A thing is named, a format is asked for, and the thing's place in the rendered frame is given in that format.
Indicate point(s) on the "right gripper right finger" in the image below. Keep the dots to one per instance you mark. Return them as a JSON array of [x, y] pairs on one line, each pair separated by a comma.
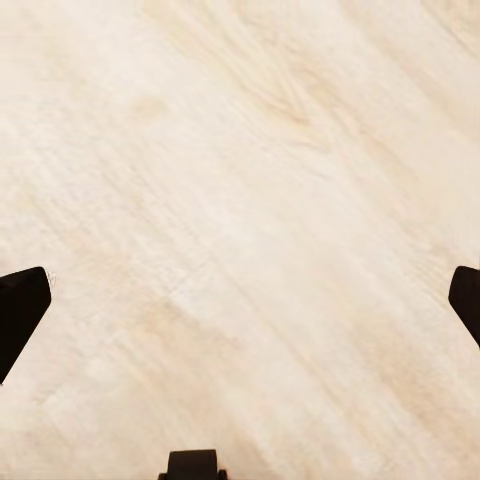
[[464, 296]]

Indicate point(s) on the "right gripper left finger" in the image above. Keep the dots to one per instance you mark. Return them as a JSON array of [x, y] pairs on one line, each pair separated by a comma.
[[24, 298]]

